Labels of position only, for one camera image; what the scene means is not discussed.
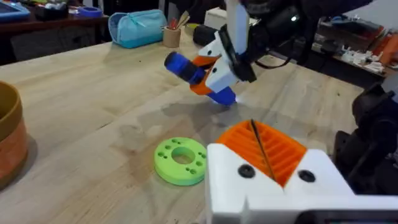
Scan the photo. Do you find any white orange left gripper right finger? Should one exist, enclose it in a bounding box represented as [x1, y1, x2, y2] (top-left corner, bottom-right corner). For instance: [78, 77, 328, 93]
[252, 119, 356, 197]

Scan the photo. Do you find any black box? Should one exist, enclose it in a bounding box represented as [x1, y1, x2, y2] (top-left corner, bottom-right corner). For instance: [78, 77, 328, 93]
[192, 24, 219, 47]

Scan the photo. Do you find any dark wooden side table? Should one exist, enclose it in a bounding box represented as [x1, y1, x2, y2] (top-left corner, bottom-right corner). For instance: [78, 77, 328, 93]
[0, 13, 110, 66]

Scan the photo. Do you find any blue tape roll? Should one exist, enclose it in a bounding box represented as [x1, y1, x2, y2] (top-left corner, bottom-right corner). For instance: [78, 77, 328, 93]
[77, 6, 104, 18]

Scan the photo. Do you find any brown cup with pens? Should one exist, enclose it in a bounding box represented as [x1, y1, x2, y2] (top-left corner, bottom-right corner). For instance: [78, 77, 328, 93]
[162, 11, 191, 49]

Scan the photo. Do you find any green disc with holes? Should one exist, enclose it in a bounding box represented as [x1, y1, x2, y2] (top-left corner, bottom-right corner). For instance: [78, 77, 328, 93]
[153, 137, 208, 187]

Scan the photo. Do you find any white orange left gripper left finger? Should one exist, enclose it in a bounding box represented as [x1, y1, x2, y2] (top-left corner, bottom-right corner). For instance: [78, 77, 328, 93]
[205, 119, 285, 224]

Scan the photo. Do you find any white box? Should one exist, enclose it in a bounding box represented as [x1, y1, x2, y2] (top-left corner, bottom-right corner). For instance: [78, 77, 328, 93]
[203, 7, 259, 31]

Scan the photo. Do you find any shelf with clutter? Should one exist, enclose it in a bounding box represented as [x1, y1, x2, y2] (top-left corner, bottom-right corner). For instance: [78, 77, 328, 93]
[310, 14, 398, 78]

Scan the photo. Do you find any blue tray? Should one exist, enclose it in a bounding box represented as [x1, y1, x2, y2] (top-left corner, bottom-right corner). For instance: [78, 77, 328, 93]
[0, 1, 31, 23]

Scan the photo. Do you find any black cable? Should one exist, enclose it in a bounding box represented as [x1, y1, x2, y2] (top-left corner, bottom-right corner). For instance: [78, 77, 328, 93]
[254, 55, 295, 70]

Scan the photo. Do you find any orange and brown tub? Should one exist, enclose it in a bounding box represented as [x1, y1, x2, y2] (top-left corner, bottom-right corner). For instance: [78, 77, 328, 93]
[0, 81, 29, 191]

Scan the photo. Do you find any light blue zip pouch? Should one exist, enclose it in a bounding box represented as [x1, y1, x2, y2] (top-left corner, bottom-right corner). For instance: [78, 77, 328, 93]
[108, 9, 169, 49]

